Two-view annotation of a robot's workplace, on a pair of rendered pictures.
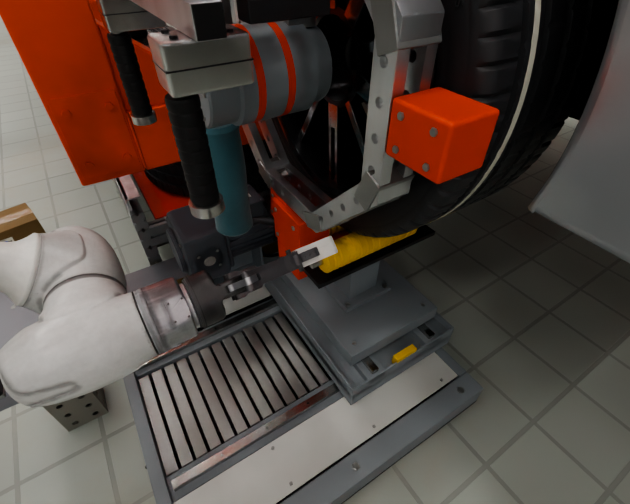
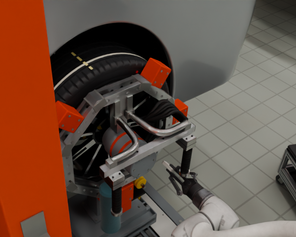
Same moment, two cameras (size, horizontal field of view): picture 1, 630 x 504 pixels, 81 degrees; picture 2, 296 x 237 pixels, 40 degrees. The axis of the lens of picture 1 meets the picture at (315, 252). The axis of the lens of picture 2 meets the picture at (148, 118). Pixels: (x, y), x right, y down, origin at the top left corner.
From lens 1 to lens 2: 1.77 m
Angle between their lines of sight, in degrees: 69
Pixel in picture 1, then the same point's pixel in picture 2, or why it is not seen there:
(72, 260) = (200, 217)
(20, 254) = (205, 226)
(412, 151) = not seen: hidden behind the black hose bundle
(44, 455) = not seen: outside the picture
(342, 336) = (135, 211)
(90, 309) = (216, 204)
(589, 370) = not seen: hidden behind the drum
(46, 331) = (226, 210)
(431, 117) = (183, 108)
